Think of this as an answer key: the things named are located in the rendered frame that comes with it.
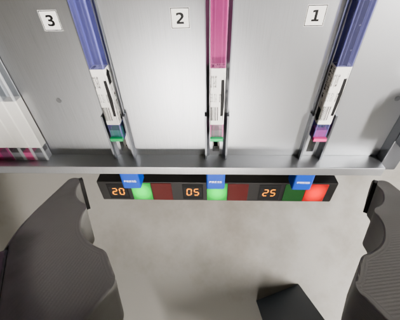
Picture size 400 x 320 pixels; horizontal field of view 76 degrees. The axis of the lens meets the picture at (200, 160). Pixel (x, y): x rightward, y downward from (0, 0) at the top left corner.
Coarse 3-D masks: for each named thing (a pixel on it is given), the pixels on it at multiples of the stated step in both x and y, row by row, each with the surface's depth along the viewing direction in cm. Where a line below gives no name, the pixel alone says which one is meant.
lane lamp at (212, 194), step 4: (224, 188) 36; (208, 192) 37; (212, 192) 37; (216, 192) 37; (220, 192) 37; (224, 192) 37; (208, 196) 38; (212, 196) 38; (216, 196) 38; (220, 196) 38; (224, 196) 38; (224, 200) 38
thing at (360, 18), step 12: (360, 0) 19; (372, 0) 19; (360, 12) 20; (372, 12) 20; (348, 24) 20; (360, 24) 20; (348, 36) 21; (360, 36) 21; (348, 48) 21; (336, 60) 22; (348, 60) 22; (312, 132) 28; (324, 132) 27
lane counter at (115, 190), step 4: (108, 184) 37; (112, 184) 37; (116, 184) 37; (120, 184) 37; (108, 188) 37; (112, 188) 37; (116, 188) 37; (120, 188) 37; (124, 188) 37; (112, 192) 38; (116, 192) 38; (120, 192) 38; (124, 192) 38; (128, 192) 38; (112, 196) 39; (116, 196) 39; (120, 196) 39; (124, 196) 39; (128, 196) 39
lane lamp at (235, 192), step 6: (228, 186) 36; (234, 186) 36; (240, 186) 36; (246, 186) 36; (228, 192) 37; (234, 192) 37; (240, 192) 37; (246, 192) 37; (228, 198) 38; (234, 198) 38; (240, 198) 38; (246, 198) 38
